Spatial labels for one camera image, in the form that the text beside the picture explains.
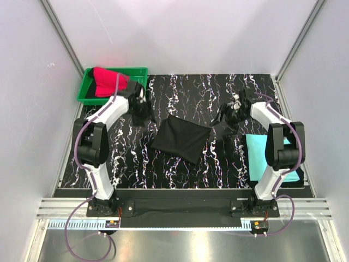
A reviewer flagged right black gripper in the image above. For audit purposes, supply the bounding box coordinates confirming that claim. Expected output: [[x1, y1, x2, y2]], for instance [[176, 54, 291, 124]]
[[209, 103, 250, 137]]

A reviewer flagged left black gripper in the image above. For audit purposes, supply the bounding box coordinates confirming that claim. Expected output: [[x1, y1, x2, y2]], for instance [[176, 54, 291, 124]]
[[129, 100, 157, 129]]

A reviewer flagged black t shirt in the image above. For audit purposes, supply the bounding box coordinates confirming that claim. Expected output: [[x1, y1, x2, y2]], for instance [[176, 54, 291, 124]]
[[151, 115, 211, 165]]

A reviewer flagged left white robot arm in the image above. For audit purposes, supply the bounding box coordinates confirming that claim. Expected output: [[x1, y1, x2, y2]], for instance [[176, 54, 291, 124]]
[[72, 81, 155, 216]]

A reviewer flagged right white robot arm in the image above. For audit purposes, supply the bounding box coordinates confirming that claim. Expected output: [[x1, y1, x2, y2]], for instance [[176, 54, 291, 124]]
[[210, 88, 306, 217]]

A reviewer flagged green plastic bin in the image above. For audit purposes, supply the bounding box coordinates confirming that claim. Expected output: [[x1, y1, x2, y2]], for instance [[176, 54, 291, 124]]
[[77, 67, 148, 105]]

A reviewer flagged black marbled table mat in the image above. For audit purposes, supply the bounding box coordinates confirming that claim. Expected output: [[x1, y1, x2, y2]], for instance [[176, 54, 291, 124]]
[[59, 73, 306, 189]]

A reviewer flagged red t shirt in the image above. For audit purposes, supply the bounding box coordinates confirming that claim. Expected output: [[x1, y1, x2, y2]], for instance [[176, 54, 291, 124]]
[[93, 67, 130, 98]]

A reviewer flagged folded teal t shirt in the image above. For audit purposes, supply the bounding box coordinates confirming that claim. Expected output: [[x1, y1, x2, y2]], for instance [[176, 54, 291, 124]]
[[245, 134, 304, 187]]

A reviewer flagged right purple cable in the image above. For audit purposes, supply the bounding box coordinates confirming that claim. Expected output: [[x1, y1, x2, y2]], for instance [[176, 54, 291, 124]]
[[223, 92, 304, 238]]

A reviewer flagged purple cable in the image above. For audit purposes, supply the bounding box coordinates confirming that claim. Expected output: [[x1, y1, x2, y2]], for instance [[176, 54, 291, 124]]
[[64, 73, 122, 260], [223, 92, 304, 238]]

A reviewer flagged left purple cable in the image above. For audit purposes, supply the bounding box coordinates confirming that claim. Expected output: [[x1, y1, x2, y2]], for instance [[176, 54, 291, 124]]
[[64, 73, 122, 260]]

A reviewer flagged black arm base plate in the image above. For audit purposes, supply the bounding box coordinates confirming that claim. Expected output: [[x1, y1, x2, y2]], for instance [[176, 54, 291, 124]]
[[87, 189, 280, 218]]

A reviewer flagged left aluminium frame post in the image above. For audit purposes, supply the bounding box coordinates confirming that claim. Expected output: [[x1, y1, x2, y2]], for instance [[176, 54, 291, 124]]
[[39, 0, 85, 77]]

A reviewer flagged aluminium frame post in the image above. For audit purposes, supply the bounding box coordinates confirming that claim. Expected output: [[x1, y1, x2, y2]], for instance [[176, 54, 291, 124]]
[[39, 0, 85, 77], [275, 0, 327, 82]]

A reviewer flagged right aluminium frame post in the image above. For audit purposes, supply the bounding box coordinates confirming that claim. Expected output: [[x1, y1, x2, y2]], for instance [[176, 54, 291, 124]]
[[275, 0, 327, 82]]

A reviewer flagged white slotted cable duct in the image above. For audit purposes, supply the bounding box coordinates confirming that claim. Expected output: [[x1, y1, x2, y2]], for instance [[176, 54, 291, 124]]
[[47, 218, 270, 231]]

